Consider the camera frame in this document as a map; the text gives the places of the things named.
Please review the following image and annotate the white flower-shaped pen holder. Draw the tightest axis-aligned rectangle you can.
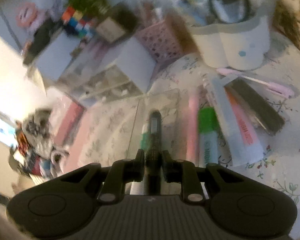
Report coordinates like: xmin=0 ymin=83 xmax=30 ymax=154
xmin=188 ymin=14 xmax=270 ymax=70

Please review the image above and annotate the clear plastic organizer tray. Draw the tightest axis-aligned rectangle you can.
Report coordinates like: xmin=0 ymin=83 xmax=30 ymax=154
xmin=125 ymin=87 xmax=198 ymax=196

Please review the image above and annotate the black magnifying glass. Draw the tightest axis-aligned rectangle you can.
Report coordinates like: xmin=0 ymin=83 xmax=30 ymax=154
xmin=209 ymin=0 xmax=250 ymax=24

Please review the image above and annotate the white storage box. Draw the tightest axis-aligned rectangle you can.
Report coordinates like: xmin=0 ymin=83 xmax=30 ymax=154
xmin=34 ymin=31 xmax=81 ymax=81

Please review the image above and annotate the dark green flat box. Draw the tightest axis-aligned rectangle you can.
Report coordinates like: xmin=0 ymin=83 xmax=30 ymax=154
xmin=23 ymin=18 xmax=63 ymax=66

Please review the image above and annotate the black marker pen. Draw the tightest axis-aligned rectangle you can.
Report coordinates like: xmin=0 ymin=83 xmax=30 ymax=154
xmin=145 ymin=111 xmax=162 ymax=196

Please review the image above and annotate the green cap highlighter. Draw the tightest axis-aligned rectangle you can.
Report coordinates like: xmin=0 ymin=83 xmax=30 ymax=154
xmin=198 ymin=107 xmax=219 ymax=167

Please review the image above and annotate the purple clear pen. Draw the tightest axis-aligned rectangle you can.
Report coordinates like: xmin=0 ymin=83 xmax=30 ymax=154
xmin=216 ymin=68 xmax=295 ymax=99

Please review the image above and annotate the white green glue stick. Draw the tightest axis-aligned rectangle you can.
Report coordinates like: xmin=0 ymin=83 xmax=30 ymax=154
xmin=130 ymin=124 xmax=148 ymax=195

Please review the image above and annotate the pink box in plastic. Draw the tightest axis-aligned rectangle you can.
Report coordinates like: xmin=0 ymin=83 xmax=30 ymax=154
xmin=49 ymin=95 xmax=85 ymax=146

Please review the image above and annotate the floral table cloth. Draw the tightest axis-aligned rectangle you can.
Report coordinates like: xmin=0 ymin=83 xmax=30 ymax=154
xmin=77 ymin=32 xmax=300 ymax=222

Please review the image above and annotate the white drawer organizer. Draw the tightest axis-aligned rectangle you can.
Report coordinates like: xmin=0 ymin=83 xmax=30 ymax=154
xmin=57 ymin=37 xmax=156 ymax=102

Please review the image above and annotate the black pencil case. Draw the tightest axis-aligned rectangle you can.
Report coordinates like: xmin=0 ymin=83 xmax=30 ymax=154
xmin=225 ymin=78 xmax=285 ymax=136

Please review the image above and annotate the pink plush toy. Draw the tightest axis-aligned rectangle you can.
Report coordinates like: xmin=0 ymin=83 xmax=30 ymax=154
xmin=16 ymin=2 xmax=46 ymax=29

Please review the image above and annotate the colourful rubik cube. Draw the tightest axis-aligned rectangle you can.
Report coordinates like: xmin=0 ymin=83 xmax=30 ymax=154
xmin=61 ymin=6 xmax=96 ymax=39

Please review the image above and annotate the pink perforated pen cup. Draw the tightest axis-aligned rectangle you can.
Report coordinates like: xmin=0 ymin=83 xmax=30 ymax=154
xmin=135 ymin=19 xmax=184 ymax=63

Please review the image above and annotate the orange pink highlighter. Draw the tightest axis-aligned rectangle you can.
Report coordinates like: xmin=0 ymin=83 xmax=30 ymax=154
xmin=226 ymin=89 xmax=260 ymax=146

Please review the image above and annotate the framed calligraphy planter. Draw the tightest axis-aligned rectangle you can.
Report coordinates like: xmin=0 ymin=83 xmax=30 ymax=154
xmin=96 ymin=2 xmax=139 ymax=43

